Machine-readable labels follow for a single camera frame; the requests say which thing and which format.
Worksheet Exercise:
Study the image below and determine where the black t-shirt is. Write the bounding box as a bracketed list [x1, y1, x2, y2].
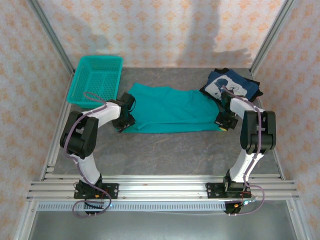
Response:
[199, 67, 264, 104]

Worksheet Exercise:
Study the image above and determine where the teal plastic basket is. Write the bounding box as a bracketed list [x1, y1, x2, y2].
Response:
[66, 55, 124, 110]

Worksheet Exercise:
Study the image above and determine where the aluminium front rail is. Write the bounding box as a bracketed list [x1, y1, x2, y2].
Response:
[26, 174, 301, 201]

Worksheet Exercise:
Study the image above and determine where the aluminium frame post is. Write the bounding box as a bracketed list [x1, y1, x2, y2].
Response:
[29, 0, 76, 76]
[249, 0, 296, 74]

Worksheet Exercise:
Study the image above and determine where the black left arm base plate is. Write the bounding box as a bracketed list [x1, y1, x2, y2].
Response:
[73, 181, 120, 200]

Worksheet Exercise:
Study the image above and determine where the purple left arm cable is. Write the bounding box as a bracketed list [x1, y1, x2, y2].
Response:
[65, 91, 113, 219]

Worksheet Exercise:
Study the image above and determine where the navy printed t-shirt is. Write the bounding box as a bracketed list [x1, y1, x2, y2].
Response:
[203, 69, 260, 102]

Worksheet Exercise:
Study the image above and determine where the aluminium side rail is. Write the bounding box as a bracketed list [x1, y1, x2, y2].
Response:
[249, 69, 286, 181]
[39, 99, 74, 181]

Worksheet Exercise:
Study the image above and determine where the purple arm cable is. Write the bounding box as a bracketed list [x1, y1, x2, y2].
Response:
[65, 91, 113, 219]
[222, 85, 266, 216]

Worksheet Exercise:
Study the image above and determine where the white slotted cable duct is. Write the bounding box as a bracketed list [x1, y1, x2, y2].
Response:
[36, 201, 227, 212]

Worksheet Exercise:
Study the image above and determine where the teal t-shirt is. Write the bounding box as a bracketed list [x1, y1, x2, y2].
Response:
[117, 82, 226, 135]

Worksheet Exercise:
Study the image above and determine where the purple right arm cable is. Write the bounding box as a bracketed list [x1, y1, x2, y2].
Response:
[222, 85, 266, 216]

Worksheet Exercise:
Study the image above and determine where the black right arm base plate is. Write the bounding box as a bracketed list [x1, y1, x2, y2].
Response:
[205, 181, 252, 200]

